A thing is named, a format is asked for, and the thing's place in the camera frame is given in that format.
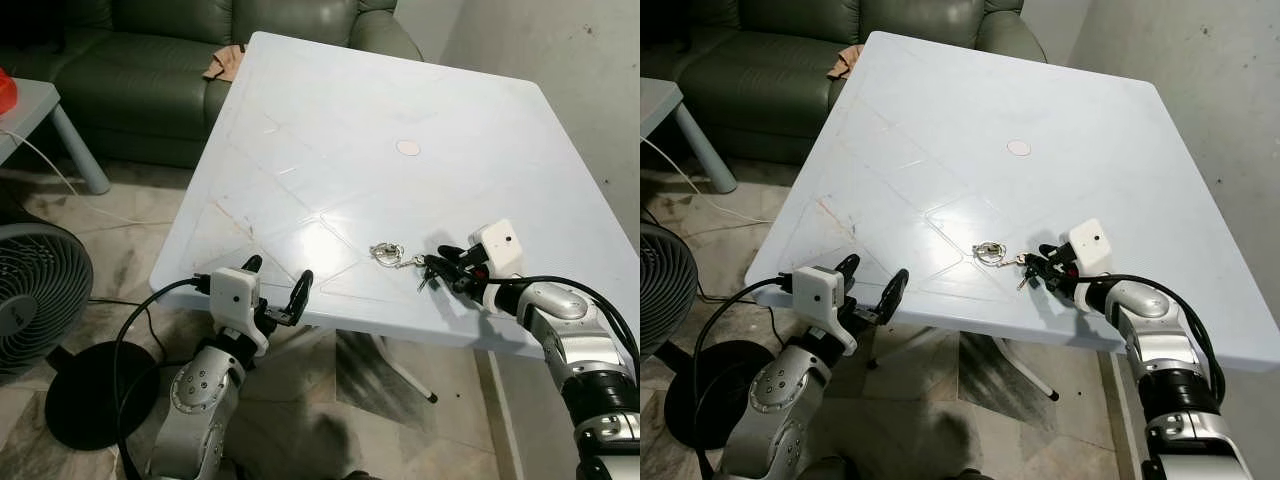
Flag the keys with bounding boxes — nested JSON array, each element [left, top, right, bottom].
[[971, 239, 1043, 292], [369, 239, 447, 294]]

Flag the white plastic square table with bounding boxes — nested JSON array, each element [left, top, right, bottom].
[[149, 30, 641, 405], [744, 30, 1280, 403]]

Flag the black floor fan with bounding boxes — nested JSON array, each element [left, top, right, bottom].
[[640, 205, 777, 453], [0, 190, 162, 453]]

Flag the green leather sofa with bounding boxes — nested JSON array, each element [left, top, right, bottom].
[[640, 0, 1048, 167], [0, 0, 426, 170]]

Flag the brown crumpled cloth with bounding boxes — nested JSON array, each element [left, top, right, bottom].
[[202, 44, 247, 84], [826, 44, 867, 82]]

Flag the small grey side table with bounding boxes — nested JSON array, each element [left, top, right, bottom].
[[0, 78, 112, 196], [640, 78, 739, 195]]

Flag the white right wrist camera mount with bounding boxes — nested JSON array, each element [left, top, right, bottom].
[[467, 219, 527, 280], [1067, 217, 1115, 280]]

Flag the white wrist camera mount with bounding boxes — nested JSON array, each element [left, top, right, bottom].
[[791, 265, 859, 357], [207, 267, 270, 357], [467, 219, 527, 280], [1067, 217, 1115, 280]]

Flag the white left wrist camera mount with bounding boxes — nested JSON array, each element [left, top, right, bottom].
[[207, 267, 270, 357], [791, 265, 859, 357]]

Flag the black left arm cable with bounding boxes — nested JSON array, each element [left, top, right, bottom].
[[112, 276, 213, 480], [691, 274, 798, 480]]

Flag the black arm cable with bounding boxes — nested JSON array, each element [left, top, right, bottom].
[[490, 274, 641, 386], [691, 274, 798, 480], [1083, 272, 1226, 411], [112, 276, 213, 480]]

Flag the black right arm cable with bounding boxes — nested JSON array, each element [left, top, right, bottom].
[[490, 274, 641, 386], [1083, 272, 1226, 411]]

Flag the thin white cable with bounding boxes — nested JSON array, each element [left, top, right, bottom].
[[0, 128, 153, 228], [640, 134, 773, 225]]

